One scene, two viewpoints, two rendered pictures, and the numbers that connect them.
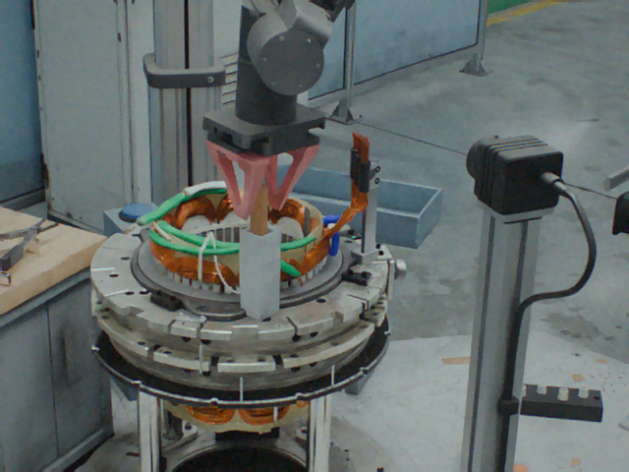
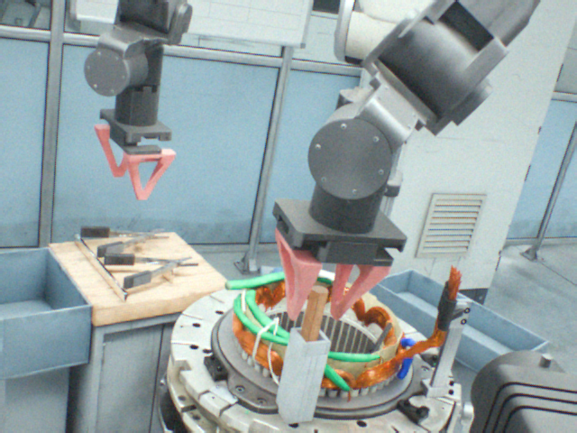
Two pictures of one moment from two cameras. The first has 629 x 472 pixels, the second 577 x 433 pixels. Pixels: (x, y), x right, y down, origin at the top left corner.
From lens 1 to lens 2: 0.60 m
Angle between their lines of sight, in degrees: 20
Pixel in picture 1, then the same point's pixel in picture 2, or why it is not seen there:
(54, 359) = (160, 372)
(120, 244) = (226, 298)
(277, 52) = (335, 142)
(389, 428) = not seen: outside the picture
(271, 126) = (335, 231)
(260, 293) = (292, 398)
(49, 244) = (187, 278)
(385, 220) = (483, 354)
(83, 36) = not seen: hidden behind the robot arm
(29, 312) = (142, 328)
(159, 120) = not seen: hidden behind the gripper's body
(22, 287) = (135, 307)
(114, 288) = (185, 337)
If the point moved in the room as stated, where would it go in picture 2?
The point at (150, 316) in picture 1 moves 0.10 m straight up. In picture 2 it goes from (191, 377) to (205, 290)
